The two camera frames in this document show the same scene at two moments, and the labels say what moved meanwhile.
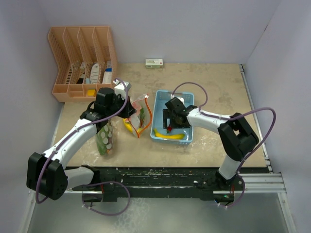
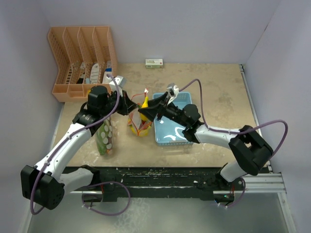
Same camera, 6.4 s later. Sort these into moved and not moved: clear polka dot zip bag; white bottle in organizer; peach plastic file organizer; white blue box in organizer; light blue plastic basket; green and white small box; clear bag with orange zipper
Moved: clear bag with orange zipper
Not moved: white blue box in organizer; clear polka dot zip bag; peach plastic file organizer; green and white small box; light blue plastic basket; white bottle in organizer
